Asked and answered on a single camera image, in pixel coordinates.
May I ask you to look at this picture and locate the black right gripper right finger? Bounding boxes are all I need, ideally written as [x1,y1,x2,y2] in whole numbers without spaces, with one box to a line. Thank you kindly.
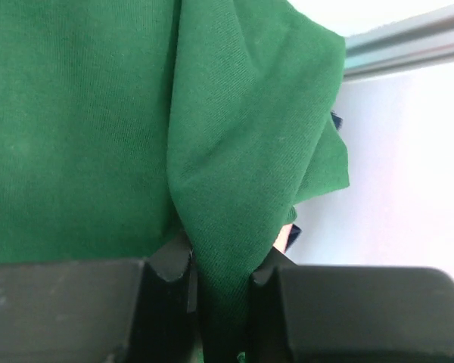
[247,250,454,362]

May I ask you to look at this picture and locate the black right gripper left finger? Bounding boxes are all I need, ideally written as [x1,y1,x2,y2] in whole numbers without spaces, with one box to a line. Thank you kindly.
[0,236,197,363]

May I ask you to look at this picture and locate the green t shirt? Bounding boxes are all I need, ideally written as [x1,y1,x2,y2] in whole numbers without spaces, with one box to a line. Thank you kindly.
[0,1,349,362]

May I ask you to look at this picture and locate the folded coral t shirt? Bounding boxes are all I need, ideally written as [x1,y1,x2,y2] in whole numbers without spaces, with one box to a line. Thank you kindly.
[273,224,293,253]

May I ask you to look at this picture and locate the folded navy t shirt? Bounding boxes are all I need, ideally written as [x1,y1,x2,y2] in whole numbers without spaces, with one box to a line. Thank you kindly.
[284,111,343,253]

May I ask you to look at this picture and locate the right aluminium corner post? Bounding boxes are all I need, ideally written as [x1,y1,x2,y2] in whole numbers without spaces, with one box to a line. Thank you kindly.
[344,5,454,82]

